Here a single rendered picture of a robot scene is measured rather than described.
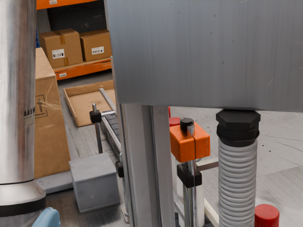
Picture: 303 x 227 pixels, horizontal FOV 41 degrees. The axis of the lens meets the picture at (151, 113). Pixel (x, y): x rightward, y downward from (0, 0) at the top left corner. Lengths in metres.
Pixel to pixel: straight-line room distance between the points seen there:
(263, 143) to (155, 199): 0.80
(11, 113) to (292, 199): 0.63
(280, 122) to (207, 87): 1.05
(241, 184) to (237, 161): 0.02
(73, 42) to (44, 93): 3.35
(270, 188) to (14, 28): 0.65
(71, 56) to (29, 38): 3.85
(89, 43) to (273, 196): 3.65
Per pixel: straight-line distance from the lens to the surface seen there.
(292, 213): 0.90
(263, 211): 0.56
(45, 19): 4.99
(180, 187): 0.78
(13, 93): 0.52
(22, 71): 0.52
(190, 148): 0.49
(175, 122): 0.78
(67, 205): 1.03
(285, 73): 0.32
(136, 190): 0.45
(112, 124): 1.28
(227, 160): 0.34
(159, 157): 0.43
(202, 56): 0.32
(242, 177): 0.34
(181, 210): 0.75
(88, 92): 1.69
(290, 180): 0.99
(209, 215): 0.83
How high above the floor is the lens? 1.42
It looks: 24 degrees down
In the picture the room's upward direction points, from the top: 5 degrees counter-clockwise
